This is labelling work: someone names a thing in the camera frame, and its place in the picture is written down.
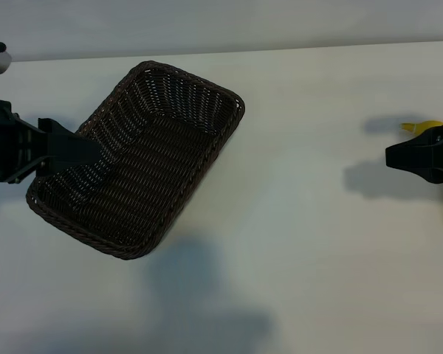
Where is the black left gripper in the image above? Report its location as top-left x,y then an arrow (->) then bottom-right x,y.
0,99 -> 101,184

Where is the dark brown wicker basket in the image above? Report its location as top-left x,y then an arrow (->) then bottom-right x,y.
24,60 -> 246,261

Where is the yellow banana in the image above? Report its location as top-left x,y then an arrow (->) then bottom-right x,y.
400,119 -> 443,229

